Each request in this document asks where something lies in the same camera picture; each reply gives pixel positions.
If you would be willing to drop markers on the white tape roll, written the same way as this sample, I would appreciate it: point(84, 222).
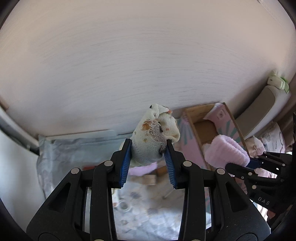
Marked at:
point(123, 206)

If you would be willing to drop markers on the pink plush pillow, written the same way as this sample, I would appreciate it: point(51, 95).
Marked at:
point(254, 146)

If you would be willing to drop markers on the cream stained sock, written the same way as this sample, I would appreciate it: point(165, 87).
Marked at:
point(149, 139)

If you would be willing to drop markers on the green white item on headboard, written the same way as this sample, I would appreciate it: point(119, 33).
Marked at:
point(279, 82)

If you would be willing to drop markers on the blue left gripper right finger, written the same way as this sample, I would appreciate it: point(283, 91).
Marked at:
point(170, 164)

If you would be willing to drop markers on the brown cardboard box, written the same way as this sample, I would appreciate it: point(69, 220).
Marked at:
point(208, 129)

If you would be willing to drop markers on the white printed pillow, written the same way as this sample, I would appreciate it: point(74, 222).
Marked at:
point(273, 140)

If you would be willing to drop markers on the grey padded headboard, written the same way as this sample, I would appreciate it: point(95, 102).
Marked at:
point(262, 111)

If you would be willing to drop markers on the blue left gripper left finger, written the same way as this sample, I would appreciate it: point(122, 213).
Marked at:
point(124, 161)

